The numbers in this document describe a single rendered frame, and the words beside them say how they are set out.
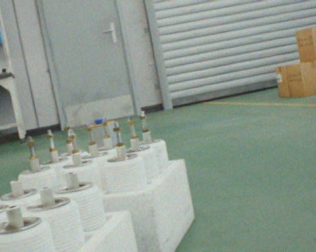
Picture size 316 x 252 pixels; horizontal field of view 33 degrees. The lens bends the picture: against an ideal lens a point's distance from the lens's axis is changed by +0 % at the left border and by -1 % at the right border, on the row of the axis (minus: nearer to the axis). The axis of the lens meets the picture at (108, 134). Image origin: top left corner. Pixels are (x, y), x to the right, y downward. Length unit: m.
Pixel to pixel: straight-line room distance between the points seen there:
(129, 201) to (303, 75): 3.96
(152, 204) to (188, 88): 5.57
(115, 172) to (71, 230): 0.39
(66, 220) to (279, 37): 6.43
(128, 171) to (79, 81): 5.34
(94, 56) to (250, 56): 1.95
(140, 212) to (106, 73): 5.42
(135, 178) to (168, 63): 5.46
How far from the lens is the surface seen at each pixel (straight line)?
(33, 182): 1.35
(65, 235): 0.89
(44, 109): 6.55
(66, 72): 6.55
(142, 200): 1.22
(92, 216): 1.00
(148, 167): 1.37
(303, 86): 5.07
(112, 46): 6.63
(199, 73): 6.78
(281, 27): 7.21
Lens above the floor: 0.43
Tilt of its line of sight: 5 degrees down
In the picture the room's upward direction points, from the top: 11 degrees counter-clockwise
